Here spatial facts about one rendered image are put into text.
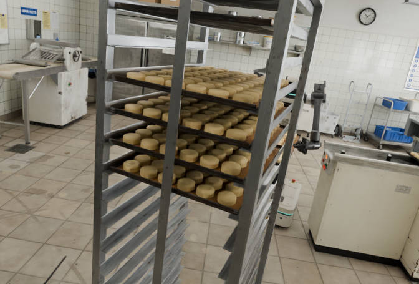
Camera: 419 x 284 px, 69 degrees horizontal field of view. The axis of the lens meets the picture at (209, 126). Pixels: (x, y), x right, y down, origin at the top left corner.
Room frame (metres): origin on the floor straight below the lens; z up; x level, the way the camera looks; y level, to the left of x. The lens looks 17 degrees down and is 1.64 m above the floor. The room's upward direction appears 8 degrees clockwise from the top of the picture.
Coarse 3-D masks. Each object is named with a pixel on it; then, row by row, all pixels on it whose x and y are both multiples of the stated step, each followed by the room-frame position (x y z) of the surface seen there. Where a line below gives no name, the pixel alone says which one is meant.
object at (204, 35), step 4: (204, 4) 1.37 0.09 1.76; (204, 8) 1.37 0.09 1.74; (208, 8) 1.37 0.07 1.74; (204, 28) 1.37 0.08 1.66; (208, 28) 1.38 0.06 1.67; (200, 32) 1.38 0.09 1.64; (204, 32) 1.37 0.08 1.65; (208, 32) 1.39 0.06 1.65; (200, 36) 1.37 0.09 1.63; (204, 36) 1.37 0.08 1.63; (200, 40) 1.37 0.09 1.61; (204, 40) 1.37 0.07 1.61; (200, 52) 1.37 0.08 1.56; (204, 52) 1.37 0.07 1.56; (200, 56) 1.37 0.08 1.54; (204, 56) 1.37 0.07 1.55; (200, 60) 1.37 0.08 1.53; (204, 60) 1.38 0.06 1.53; (184, 204) 1.37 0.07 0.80; (180, 208) 1.37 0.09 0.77; (180, 236) 1.37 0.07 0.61; (176, 240) 1.37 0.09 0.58; (180, 248) 1.38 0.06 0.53
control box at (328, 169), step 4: (328, 152) 2.41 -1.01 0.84; (324, 156) 2.44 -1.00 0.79; (328, 156) 2.35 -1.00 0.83; (332, 156) 2.33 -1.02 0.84; (324, 160) 2.41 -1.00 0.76; (328, 160) 2.32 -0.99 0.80; (332, 160) 2.26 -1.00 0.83; (324, 164) 2.39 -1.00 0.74; (328, 164) 2.30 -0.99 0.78; (332, 164) 2.26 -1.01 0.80; (328, 168) 2.28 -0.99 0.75; (332, 168) 2.26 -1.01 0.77; (328, 172) 2.26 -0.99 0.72
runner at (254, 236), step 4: (268, 204) 1.22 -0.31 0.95; (268, 208) 1.14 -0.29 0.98; (264, 212) 1.15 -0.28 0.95; (268, 212) 1.16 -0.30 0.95; (264, 216) 1.08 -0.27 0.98; (260, 220) 1.08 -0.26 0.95; (260, 224) 1.02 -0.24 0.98; (256, 228) 1.02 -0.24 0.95; (260, 228) 1.02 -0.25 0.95; (256, 232) 0.96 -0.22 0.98; (252, 236) 0.97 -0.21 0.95; (256, 236) 0.97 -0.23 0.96; (252, 240) 0.91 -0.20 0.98; (252, 244) 0.91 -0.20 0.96; (248, 248) 0.86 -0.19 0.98; (248, 252) 0.87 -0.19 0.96
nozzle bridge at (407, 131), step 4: (408, 120) 2.66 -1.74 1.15; (412, 120) 2.61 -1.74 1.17; (416, 120) 2.56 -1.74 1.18; (408, 124) 2.65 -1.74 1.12; (412, 124) 2.63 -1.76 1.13; (416, 124) 2.62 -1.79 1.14; (408, 128) 2.63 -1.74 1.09; (412, 128) 2.63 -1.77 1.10; (416, 128) 2.62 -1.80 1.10; (404, 132) 2.67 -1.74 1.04; (408, 132) 2.63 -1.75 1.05; (412, 132) 2.62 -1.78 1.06; (416, 132) 2.62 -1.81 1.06; (408, 136) 2.63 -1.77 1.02; (412, 136) 2.59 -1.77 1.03; (416, 136) 2.55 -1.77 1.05; (416, 140) 2.64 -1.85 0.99; (416, 144) 2.63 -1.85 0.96; (412, 148) 2.65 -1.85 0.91; (416, 148) 2.63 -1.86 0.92; (416, 152) 2.63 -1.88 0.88
